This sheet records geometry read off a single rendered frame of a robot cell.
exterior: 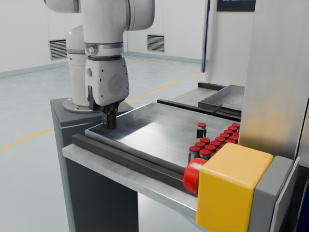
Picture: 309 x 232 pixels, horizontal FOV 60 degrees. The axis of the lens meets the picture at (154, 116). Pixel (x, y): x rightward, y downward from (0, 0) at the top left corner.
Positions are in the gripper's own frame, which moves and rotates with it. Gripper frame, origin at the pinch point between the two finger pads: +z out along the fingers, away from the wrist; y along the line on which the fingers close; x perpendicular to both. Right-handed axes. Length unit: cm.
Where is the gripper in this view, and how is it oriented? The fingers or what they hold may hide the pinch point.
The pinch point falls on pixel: (109, 120)
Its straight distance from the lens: 65.9
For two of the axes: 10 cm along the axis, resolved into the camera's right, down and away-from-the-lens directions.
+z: 0.0, 9.3, 3.6
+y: 5.9, -2.9, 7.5
